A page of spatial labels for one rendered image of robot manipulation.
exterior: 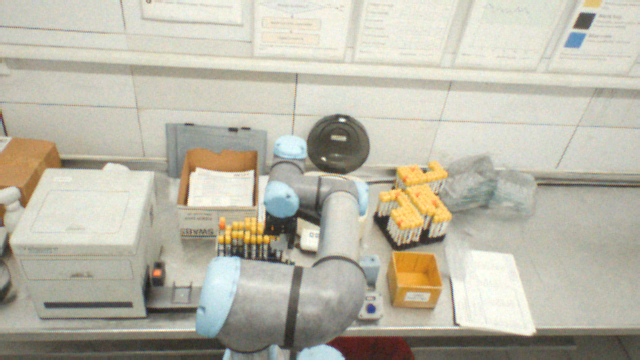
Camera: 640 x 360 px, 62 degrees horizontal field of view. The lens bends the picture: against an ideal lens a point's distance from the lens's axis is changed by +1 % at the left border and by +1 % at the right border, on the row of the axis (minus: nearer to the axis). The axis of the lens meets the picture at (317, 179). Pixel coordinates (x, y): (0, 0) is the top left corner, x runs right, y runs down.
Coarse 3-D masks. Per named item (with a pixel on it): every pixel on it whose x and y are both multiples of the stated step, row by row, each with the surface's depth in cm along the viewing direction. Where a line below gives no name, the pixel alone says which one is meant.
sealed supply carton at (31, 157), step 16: (0, 144) 166; (16, 144) 166; (32, 144) 167; (48, 144) 168; (0, 160) 159; (16, 160) 160; (32, 160) 161; (48, 160) 166; (0, 176) 155; (16, 176) 155; (32, 176) 157; (32, 192) 158; (0, 208) 157
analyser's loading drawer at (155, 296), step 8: (152, 288) 146; (160, 288) 147; (168, 288) 147; (176, 288) 147; (184, 288) 147; (192, 288) 147; (200, 288) 148; (144, 296) 144; (152, 296) 144; (160, 296) 145; (168, 296) 145; (176, 296) 145; (184, 296) 145; (192, 296) 146; (152, 304) 142; (160, 304) 143; (168, 304) 143; (176, 304) 143; (184, 304) 143; (192, 304) 144
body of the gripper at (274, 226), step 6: (270, 216) 130; (294, 216) 130; (270, 222) 128; (276, 222) 129; (282, 222) 129; (288, 222) 129; (294, 222) 129; (270, 228) 131; (276, 228) 131; (282, 228) 131; (288, 228) 130; (264, 234) 131; (270, 234) 131; (276, 234) 132
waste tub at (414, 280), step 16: (400, 256) 159; (416, 256) 159; (432, 256) 159; (400, 272) 163; (416, 272) 164; (432, 272) 159; (400, 288) 149; (416, 288) 149; (432, 288) 149; (400, 304) 153; (416, 304) 153; (432, 304) 154
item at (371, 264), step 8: (360, 256) 155; (368, 256) 155; (376, 256) 155; (360, 264) 152; (368, 264) 153; (376, 264) 153; (368, 272) 155; (376, 272) 155; (368, 280) 157; (376, 280) 157; (368, 288) 157; (376, 288) 158
